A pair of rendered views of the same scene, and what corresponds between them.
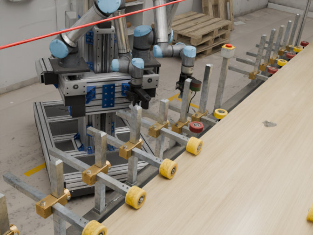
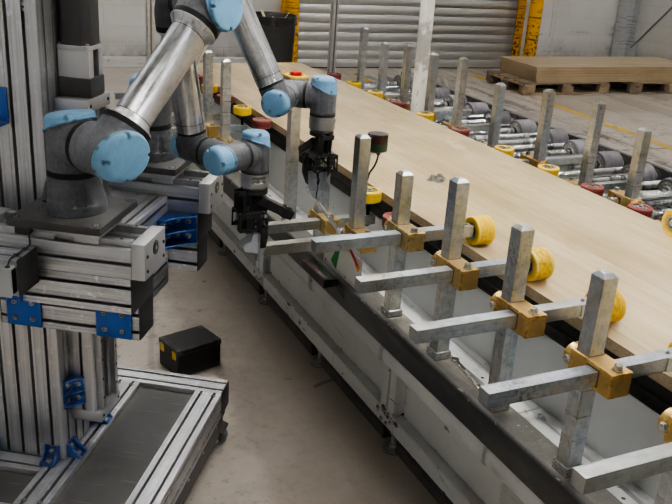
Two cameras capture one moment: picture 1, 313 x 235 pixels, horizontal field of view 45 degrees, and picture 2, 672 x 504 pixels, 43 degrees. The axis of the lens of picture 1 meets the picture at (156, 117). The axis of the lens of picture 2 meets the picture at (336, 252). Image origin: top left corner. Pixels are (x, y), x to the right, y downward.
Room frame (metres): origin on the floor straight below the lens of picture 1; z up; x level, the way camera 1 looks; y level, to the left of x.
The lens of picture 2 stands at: (0.76, 1.83, 1.70)
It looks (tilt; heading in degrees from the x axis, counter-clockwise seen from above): 21 degrees down; 303
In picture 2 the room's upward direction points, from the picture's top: 4 degrees clockwise
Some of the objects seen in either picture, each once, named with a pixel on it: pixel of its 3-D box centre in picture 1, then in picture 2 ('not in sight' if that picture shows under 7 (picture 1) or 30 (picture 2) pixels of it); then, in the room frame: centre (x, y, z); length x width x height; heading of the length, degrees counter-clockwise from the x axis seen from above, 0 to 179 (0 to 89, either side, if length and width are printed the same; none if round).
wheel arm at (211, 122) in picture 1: (191, 114); (311, 224); (2.17, -0.23, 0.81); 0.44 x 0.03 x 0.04; 59
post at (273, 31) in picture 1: (268, 55); (207, 105); (3.25, -0.94, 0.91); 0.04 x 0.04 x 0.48; 59
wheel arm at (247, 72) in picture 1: (248, 73); not in sight; (3.03, -0.75, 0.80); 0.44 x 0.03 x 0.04; 59
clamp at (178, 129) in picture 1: (181, 126); (359, 236); (1.95, -0.15, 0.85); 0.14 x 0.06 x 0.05; 149
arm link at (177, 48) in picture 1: (179, 50); (287, 94); (2.19, -0.10, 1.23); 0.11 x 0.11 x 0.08; 23
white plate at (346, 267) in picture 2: (180, 134); (341, 261); (2.01, -0.16, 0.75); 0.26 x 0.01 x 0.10; 149
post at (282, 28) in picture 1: (276, 50); not in sight; (3.47, -1.07, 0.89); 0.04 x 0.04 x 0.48; 59
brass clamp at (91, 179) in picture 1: (97, 171); (516, 313); (1.31, 0.24, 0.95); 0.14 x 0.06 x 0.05; 149
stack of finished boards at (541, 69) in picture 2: not in sight; (601, 68); (3.78, -8.57, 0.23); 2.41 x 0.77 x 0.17; 56
